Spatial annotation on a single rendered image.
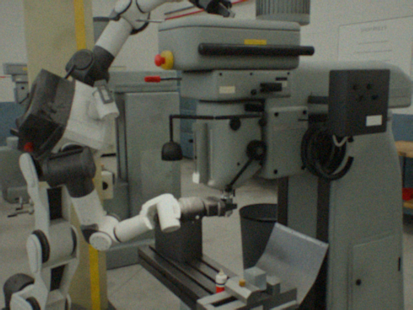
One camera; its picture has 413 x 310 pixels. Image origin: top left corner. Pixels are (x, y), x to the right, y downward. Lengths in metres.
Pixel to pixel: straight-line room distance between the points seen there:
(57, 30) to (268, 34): 1.87
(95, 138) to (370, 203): 1.09
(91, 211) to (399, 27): 5.31
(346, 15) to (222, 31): 5.58
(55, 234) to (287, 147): 1.02
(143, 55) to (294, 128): 9.75
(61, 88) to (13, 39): 8.84
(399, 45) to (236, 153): 4.99
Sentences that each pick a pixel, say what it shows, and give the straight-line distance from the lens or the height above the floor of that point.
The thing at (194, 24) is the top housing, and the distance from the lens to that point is 1.47.
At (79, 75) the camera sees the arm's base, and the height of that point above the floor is 1.71.
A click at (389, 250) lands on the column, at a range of 2.10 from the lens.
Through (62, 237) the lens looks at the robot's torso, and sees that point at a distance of 2.07.
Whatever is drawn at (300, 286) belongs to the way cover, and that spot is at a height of 0.90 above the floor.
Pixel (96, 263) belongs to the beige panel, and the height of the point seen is 0.40.
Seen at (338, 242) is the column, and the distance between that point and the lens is 1.89.
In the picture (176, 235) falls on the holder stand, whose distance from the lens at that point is 2.07.
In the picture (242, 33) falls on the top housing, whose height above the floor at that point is 1.84.
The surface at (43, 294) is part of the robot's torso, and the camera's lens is 2.21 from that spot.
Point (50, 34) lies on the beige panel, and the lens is 3.20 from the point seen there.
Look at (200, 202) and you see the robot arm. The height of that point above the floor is 1.27.
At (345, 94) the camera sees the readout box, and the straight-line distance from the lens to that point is 1.51.
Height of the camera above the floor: 1.71
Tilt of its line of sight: 10 degrees down
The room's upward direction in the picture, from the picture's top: 1 degrees counter-clockwise
